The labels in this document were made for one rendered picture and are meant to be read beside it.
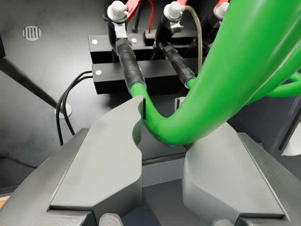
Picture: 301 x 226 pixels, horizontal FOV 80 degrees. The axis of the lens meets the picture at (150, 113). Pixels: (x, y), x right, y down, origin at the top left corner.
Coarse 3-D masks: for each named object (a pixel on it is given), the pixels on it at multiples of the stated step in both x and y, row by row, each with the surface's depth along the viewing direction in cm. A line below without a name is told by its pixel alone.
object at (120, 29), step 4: (116, 24) 24; (120, 24) 24; (124, 24) 25; (116, 28) 24; (120, 28) 24; (124, 28) 24; (116, 32) 24; (120, 32) 24; (124, 32) 24; (116, 36) 24; (116, 40) 24
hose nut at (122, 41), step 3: (120, 39) 22; (123, 39) 22; (126, 39) 23; (117, 42) 22; (120, 42) 22; (123, 42) 22; (126, 42) 22; (129, 42) 23; (117, 45) 22; (120, 45) 22; (129, 45) 22; (117, 48) 22; (132, 48) 22; (117, 51) 22; (117, 54) 22
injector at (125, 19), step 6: (108, 12) 24; (126, 12) 25; (108, 18) 25; (114, 18) 24; (126, 18) 25; (108, 24) 26; (126, 24) 26; (108, 30) 27; (114, 30) 26; (126, 30) 28; (108, 36) 29; (114, 36) 27; (114, 42) 29; (114, 48) 29; (114, 54) 34; (114, 60) 36
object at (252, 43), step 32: (256, 0) 3; (288, 0) 2; (224, 32) 3; (256, 32) 3; (288, 32) 3; (224, 64) 4; (256, 64) 3; (192, 96) 5; (224, 96) 4; (160, 128) 8; (192, 128) 6
